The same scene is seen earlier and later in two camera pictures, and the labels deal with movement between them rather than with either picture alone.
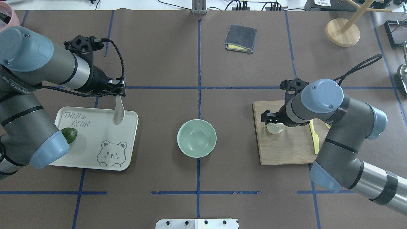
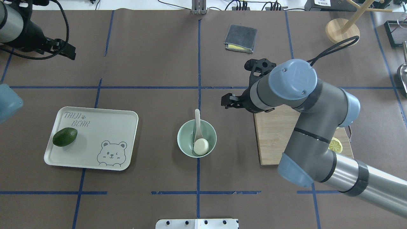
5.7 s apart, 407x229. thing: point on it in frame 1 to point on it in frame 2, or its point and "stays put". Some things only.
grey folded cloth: (240, 38) stays put
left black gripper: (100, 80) to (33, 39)
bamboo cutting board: (293, 145) stays put
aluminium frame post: (199, 7) stays put
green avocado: (70, 133) stays put
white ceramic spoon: (119, 113) to (198, 134)
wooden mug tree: (344, 32) stays put
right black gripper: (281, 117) to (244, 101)
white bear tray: (100, 144) stays put
